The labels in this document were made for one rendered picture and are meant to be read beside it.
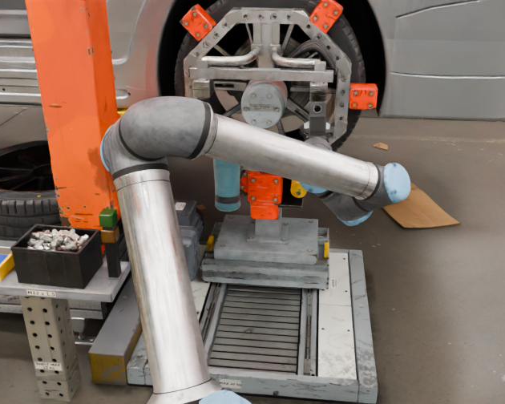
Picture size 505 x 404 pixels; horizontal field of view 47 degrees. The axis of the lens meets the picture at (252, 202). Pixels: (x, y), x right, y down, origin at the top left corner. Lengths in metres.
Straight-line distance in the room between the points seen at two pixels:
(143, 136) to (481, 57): 1.32
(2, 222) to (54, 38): 0.79
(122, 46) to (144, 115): 1.09
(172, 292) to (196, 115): 0.34
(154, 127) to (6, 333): 1.43
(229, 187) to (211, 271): 0.47
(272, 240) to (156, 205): 1.18
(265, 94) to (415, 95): 0.58
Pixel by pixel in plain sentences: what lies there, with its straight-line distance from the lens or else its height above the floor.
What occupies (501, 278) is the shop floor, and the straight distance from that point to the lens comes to 2.70.
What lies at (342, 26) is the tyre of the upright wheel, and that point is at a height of 1.06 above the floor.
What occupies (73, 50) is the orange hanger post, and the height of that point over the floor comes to 1.06.
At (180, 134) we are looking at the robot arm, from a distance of 1.08.
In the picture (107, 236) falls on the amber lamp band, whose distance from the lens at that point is 1.63.
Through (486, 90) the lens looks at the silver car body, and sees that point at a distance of 2.14.
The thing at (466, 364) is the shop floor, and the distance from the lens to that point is 2.19.
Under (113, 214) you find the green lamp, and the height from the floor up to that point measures 0.66.
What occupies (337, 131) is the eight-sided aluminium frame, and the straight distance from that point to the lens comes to 1.95.
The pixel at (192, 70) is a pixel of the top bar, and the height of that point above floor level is 0.97.
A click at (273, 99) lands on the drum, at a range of 1.78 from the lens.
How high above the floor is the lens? 1.37
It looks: 26 degrees down
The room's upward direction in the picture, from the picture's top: straight up
